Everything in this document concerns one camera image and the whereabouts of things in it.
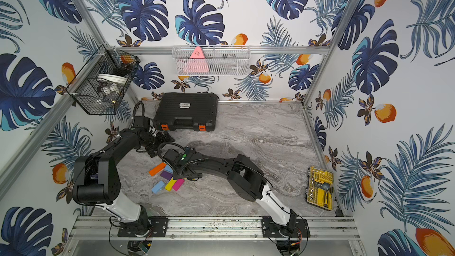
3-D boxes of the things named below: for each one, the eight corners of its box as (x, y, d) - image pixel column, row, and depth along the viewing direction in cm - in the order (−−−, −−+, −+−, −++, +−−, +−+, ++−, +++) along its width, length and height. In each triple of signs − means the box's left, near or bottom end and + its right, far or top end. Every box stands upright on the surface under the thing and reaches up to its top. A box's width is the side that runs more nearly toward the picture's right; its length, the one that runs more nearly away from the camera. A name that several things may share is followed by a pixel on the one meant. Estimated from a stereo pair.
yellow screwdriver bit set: (305, 202, 83) (308, 200, 80) (308, 168, 93) (310, 165, 90) (329, 211, 80) (333, 209, 77) (329, 175, 91) (333, 172, 88)
